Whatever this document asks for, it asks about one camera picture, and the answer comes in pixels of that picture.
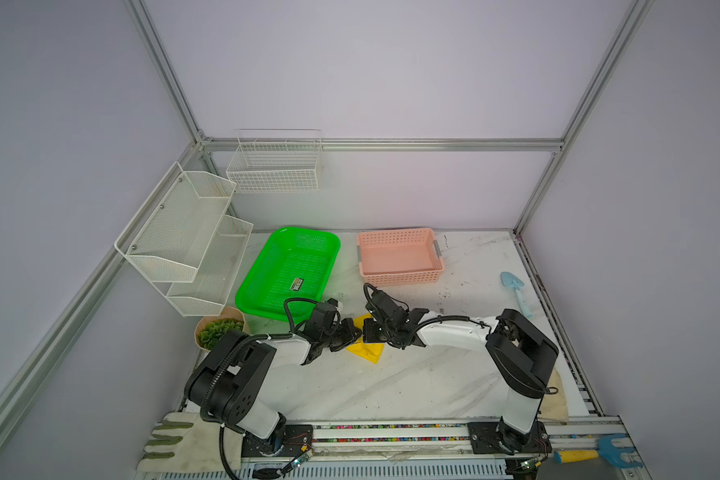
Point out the small black item in basket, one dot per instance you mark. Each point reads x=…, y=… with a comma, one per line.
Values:
x=297, y=284

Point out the light blue garden trowel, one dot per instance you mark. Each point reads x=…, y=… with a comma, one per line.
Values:
x=513, y=283

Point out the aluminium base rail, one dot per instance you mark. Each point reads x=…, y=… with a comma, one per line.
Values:
x=424, y=449

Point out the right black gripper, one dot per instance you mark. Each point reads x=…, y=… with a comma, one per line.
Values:
x=368, y=337

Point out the pink plastic basket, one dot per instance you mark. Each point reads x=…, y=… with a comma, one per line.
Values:
x=399, y=257

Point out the potted green succulent plant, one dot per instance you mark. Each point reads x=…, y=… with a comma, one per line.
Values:
x=211, y=329

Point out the white mesh two-tier shelf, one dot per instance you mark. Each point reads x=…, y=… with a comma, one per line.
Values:
x=186, y=242

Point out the right beige work glove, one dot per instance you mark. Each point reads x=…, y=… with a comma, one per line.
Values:
x=554, y=406

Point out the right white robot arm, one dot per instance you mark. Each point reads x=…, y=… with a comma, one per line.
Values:
x=524, y=356

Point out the left green-striped work glove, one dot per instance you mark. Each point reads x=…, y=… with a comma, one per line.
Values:
x=182, y=443

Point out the blue yellow garden fork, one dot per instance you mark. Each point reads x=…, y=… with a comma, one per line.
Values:
x=616, y=456

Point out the green plastic basket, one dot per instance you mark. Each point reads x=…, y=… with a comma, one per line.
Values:
x=289, y=253

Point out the yellow paper napkin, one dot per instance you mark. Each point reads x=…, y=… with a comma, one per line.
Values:
x=371, y=352

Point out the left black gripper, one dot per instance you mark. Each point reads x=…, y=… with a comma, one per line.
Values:
x=350, y=336

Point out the white wire wall basket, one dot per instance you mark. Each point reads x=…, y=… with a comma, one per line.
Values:
x=277, y=161

